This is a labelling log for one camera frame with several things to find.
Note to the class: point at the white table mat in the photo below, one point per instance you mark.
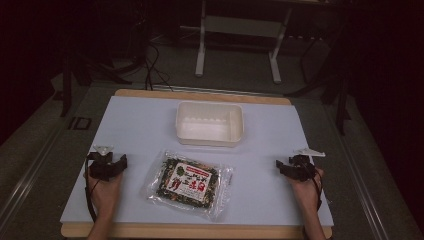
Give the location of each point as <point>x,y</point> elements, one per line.
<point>133,133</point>

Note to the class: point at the person's right hand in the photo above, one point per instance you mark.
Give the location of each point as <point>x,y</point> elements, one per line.
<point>306,195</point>

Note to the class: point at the white metal stand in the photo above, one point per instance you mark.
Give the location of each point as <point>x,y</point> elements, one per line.
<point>240,28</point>

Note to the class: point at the white plastic container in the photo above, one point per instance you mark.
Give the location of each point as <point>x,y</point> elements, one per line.
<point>209,128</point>

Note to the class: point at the clear snack packet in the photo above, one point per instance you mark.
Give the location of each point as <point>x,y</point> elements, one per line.
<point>188,183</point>

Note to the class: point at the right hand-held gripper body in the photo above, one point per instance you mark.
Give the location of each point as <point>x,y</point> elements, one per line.
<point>301,166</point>

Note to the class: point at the person's left hand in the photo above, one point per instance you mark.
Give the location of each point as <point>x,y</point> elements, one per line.
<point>106,195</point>

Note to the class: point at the black metal stand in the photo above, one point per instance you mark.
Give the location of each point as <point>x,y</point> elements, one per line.
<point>66,86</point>
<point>341,100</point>

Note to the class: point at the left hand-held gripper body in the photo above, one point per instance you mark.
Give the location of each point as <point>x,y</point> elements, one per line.
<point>101,165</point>

